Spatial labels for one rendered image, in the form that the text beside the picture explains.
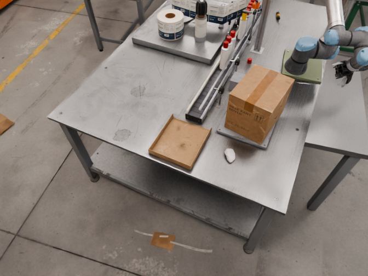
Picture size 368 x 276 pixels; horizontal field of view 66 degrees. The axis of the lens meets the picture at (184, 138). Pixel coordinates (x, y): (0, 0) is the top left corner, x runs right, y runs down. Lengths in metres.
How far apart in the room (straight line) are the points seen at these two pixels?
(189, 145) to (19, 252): 1.54
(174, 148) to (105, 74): 0.83
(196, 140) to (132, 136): 0.38
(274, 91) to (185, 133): 0.55
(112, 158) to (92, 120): 0.62
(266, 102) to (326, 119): 0.56
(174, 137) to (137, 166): 0.72
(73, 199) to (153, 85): 1.18
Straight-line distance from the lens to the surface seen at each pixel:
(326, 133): 1.87
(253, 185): 1.53
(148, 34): 2.39
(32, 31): 4.61
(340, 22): 1.73
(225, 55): 1.95
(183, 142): 1.64
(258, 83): 1.59
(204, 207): 2.11
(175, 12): 2.35
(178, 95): 1.91
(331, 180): 2.13
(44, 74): 3.76
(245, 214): 2.13
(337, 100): 2.10
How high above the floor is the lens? 2.15
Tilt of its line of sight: 52 degrees down
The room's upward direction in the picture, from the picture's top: 1 degrees counter-clockwise
